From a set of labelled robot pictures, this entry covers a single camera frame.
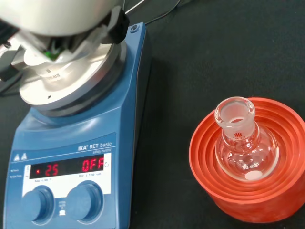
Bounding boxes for red ribbed flask stand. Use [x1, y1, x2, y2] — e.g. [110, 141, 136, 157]
[189, 96, 305, 224]

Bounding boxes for black bench cloth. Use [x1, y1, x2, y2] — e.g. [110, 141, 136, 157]
[0, 0, 305, 229]

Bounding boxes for thin black probe cable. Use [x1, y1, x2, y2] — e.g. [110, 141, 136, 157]
[144, 0, 182, 25]

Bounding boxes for thin metal probe rod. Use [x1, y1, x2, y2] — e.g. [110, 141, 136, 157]
[125, 0, 146, 14]

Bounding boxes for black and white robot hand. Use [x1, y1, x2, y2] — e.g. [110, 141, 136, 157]
[0, 0, 125, 59]

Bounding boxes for heater with blue base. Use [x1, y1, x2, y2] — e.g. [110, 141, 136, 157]
[0, 6, 153, 229]

